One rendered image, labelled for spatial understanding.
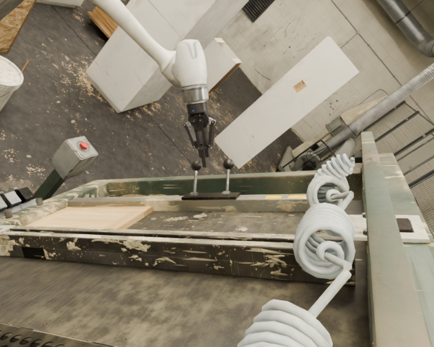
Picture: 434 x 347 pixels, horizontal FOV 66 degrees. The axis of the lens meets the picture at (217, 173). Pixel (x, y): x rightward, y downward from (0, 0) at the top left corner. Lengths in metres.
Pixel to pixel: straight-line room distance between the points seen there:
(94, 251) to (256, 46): 8.47
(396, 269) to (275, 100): 4.45
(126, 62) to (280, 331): 3.46
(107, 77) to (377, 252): 3.62
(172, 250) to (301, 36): 8.41
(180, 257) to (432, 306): 0.48
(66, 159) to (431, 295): 1.50
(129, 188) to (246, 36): 7.88
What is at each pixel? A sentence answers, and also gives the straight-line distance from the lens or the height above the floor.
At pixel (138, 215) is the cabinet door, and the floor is 1.23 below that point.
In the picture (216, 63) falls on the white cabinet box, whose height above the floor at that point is 0.47.
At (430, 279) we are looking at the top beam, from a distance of 0.52.
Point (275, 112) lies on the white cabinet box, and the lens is 4.65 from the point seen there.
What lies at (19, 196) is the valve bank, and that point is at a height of 0.74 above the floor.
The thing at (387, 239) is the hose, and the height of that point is 1.95.
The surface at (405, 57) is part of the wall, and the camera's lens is 9.08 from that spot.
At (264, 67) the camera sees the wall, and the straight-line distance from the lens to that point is 9.08.
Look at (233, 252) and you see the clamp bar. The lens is 0.69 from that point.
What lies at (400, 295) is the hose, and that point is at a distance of 0.19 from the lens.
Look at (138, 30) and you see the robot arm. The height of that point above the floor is 1.57.
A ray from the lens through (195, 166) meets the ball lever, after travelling 1.15.
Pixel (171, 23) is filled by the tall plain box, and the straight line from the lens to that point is 3.38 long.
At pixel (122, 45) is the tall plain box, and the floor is 0.58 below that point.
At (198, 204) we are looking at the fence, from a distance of 1.12.
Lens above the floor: 2.00
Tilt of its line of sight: 27 degrees down
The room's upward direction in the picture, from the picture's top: 50 degrees clockwise
